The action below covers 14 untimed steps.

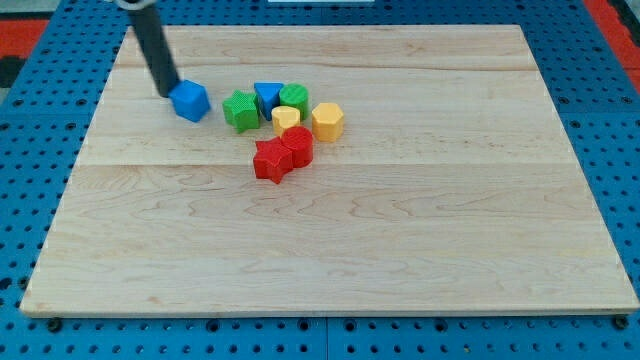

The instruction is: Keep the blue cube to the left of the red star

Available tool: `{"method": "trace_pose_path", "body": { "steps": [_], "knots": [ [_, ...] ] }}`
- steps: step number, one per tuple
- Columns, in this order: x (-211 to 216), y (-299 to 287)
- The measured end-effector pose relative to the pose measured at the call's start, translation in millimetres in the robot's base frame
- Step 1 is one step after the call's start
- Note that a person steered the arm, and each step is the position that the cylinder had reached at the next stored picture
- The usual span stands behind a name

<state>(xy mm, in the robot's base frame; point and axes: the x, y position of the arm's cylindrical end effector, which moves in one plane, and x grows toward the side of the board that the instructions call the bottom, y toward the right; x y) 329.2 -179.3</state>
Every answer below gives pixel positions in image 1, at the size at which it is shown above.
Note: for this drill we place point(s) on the blue cube block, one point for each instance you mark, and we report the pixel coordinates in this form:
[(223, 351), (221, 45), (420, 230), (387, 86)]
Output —
[(190, 100)]

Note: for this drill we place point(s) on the red star block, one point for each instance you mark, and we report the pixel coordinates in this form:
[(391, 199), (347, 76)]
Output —
[(273, 160)]

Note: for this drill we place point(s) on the green star block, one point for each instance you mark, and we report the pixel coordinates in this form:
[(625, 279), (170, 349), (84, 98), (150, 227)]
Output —
[(241, 111)]

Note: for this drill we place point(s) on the wooden board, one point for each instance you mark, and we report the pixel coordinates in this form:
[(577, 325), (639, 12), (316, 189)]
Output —
[(453, 191)]

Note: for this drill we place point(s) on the red cylinder block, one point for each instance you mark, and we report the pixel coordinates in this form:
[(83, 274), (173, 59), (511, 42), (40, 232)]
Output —
[(299, 140)]

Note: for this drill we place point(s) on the yellow hexagon block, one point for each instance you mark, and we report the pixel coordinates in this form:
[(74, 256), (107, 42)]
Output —
[(327, 122)]

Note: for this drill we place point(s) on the yellow heart block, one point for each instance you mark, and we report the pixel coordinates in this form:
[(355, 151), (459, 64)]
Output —
[(283, 118)]

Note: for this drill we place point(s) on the green cylinder block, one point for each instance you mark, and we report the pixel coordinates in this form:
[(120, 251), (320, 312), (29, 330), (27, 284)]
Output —
[(297, 96)]

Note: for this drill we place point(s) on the blue triangle block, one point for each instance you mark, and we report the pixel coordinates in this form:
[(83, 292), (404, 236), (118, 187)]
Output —
[(268, 95)]

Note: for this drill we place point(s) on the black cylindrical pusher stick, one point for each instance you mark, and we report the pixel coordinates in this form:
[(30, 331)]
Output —
[(148, 29)]

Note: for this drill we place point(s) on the silver ring clamp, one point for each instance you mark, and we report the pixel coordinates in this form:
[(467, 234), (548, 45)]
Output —
[(134, 5)]

